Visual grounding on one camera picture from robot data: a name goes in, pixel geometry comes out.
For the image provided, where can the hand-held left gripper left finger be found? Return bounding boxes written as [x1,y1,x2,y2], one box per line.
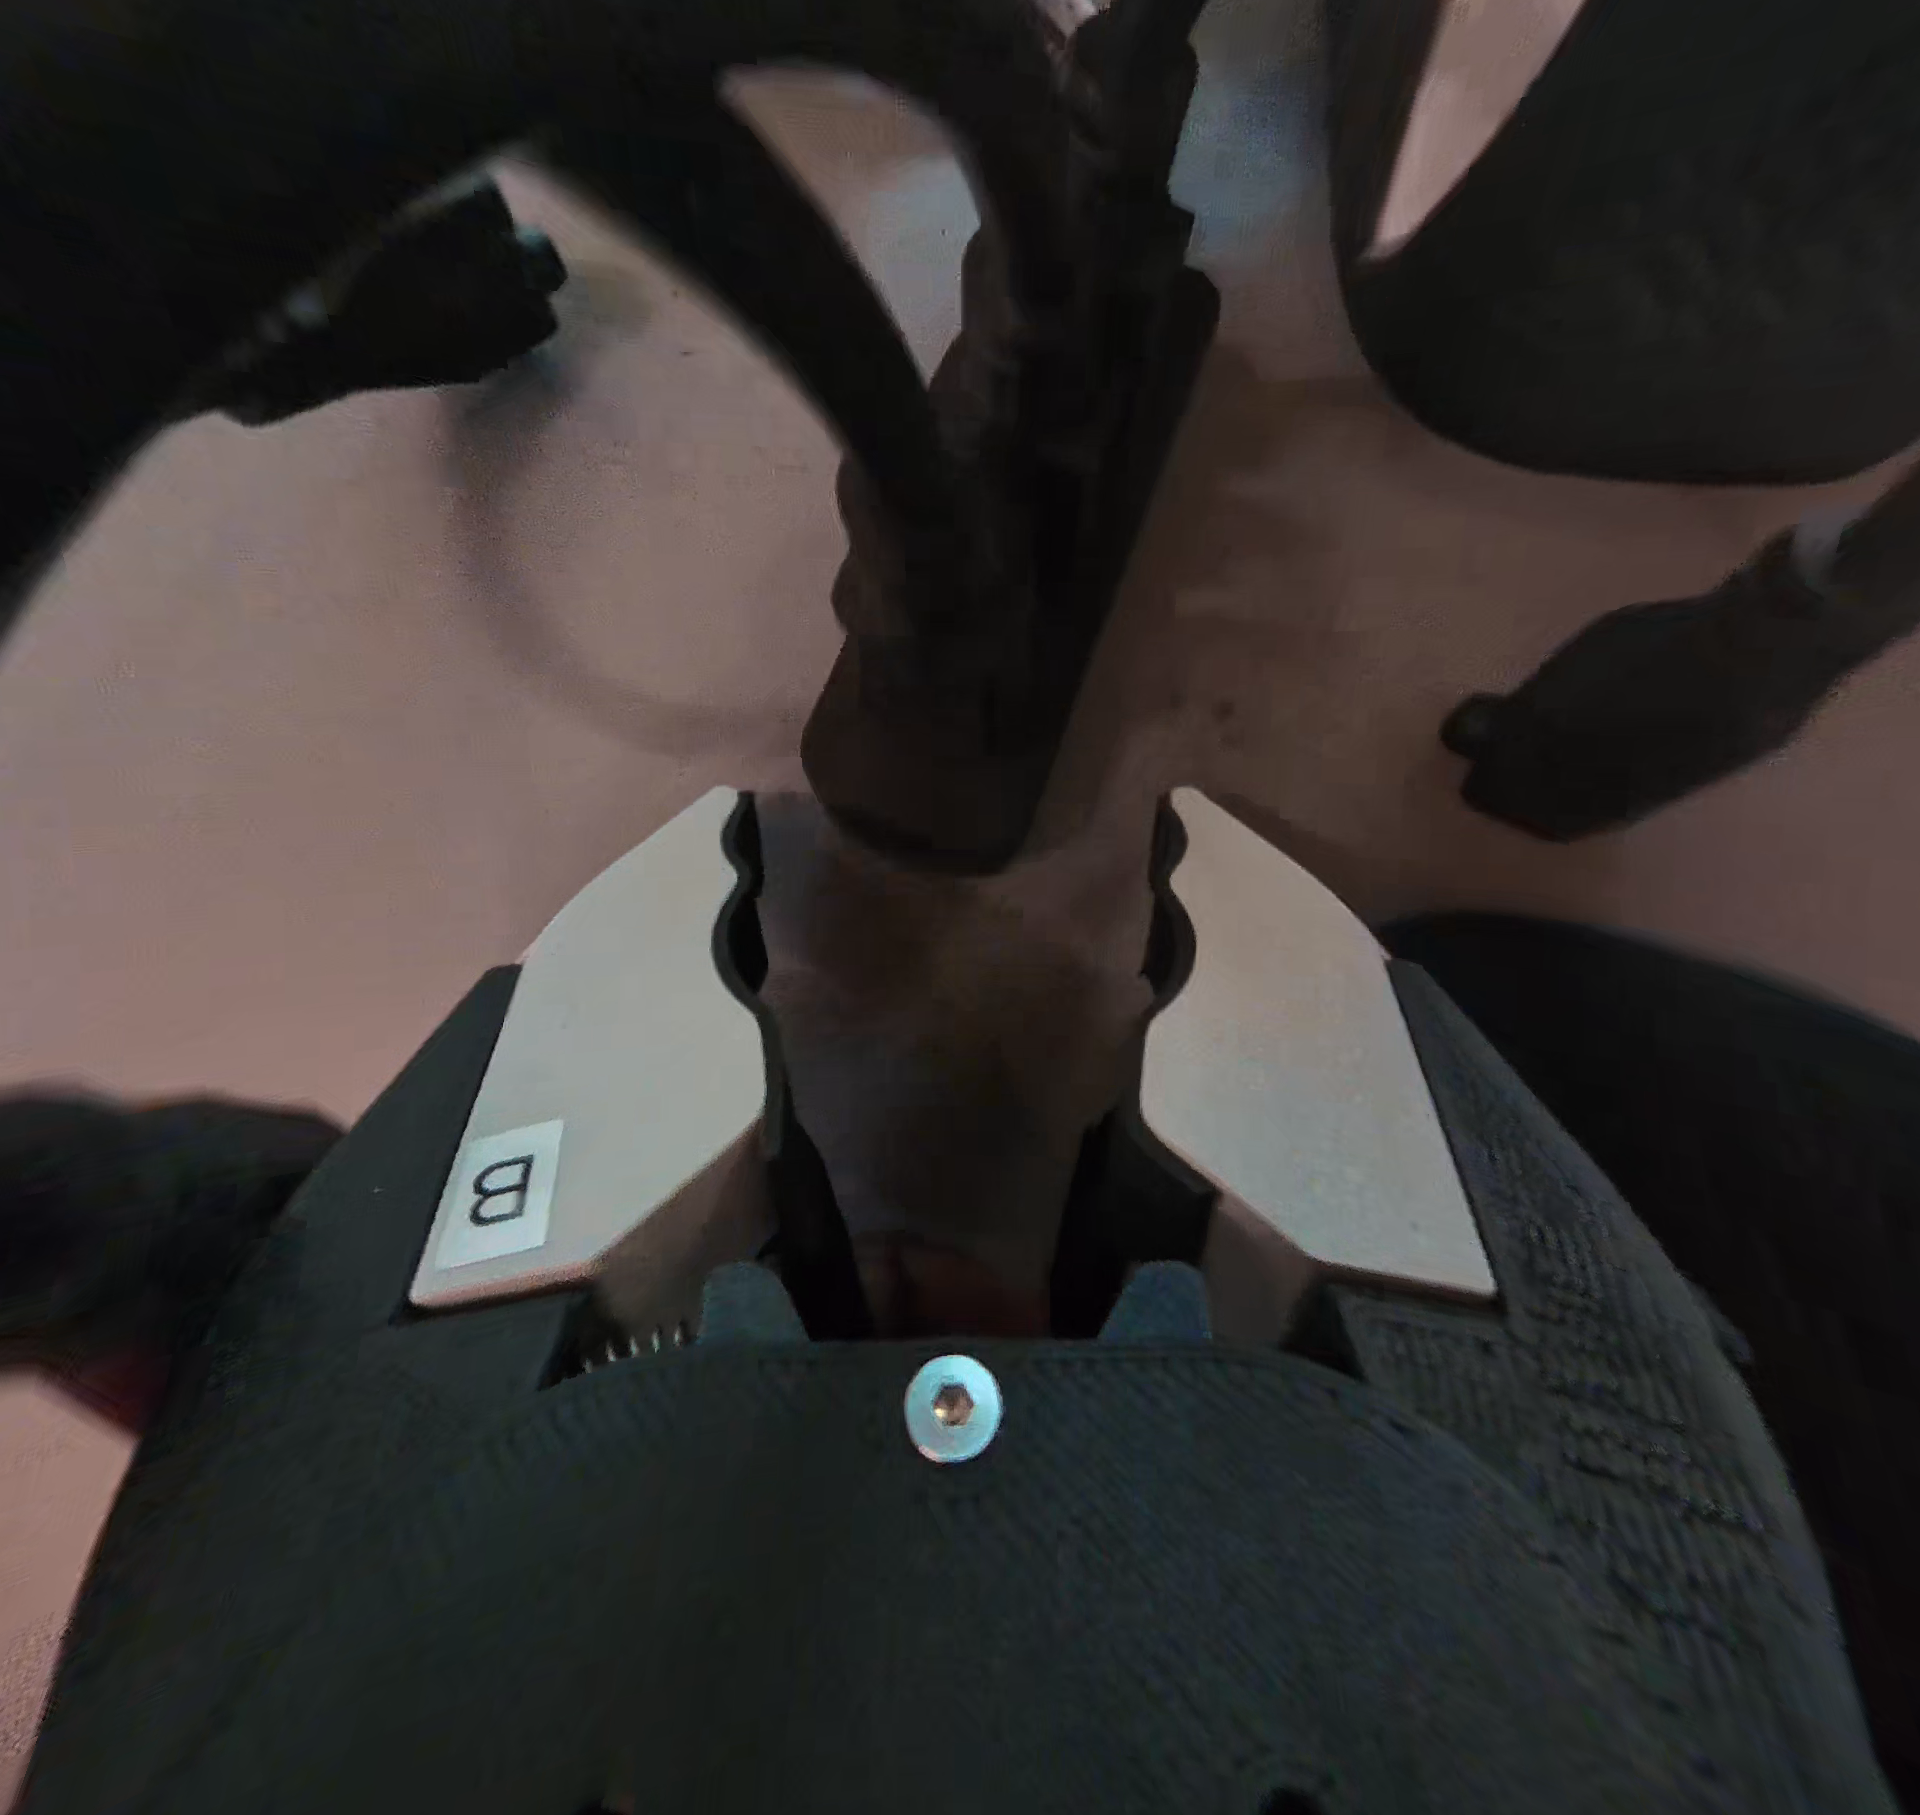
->
[409,787,792,1325]

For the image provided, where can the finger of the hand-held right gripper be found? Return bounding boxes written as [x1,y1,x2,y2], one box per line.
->
[1169,0,1346,246]
[717,63,985,401]

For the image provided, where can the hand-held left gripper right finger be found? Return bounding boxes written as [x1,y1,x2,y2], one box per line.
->
[1135,787,1501,1308]

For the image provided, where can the black power strip hub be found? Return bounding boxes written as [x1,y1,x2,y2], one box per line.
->
[798,0,1222,879]

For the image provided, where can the black cloth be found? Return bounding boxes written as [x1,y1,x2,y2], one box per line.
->
[1379,912,1920,1773]

